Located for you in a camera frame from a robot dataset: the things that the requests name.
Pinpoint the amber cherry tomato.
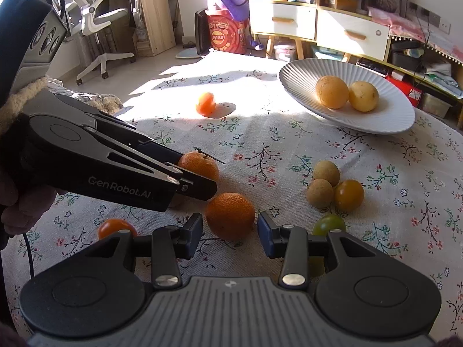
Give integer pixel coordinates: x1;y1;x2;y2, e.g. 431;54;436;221
334;179;364;213

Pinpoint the orange tomato front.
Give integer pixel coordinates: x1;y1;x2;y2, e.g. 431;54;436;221
97;219;137;240

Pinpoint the red round drum container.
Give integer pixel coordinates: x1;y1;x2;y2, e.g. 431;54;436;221
206;10;248;54

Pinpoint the large orange passion fruit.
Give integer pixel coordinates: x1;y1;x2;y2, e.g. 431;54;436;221
315;75;349;110

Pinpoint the large yellow passion fruit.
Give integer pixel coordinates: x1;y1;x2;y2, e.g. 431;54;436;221
348;81;379;112

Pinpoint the floral white tablecloth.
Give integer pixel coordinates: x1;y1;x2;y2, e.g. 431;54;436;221
0;68;463;344

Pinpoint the left hand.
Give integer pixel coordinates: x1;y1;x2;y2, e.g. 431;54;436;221
1;172;66;235

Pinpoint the white drawer cabinet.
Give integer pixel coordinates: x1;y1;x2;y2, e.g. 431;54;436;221
249;0;391;61

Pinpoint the red storage box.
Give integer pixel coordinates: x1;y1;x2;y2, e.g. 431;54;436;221
385;75;423;107

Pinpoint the tangerine with stem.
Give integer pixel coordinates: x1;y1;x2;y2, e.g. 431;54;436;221
177;149;220;182

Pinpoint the quilted grey blanket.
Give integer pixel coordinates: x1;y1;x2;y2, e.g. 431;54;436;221
47;78;124;115

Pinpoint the white office chair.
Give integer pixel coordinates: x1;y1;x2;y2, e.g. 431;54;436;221
72;0;136;85

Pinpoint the wooden desk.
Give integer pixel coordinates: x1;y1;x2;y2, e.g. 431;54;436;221
133;0;176;57

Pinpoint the low white tv cabinet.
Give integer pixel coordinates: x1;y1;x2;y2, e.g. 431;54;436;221
351;32;462;130

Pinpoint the brown longan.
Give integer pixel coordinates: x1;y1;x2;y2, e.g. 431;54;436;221
313;160;341;187
306;179;334;208

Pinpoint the white ribbed plate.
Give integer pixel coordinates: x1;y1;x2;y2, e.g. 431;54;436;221
279;59;415;135

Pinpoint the sunlit orange tomato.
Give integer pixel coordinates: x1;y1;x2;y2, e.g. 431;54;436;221
195;93;216;116

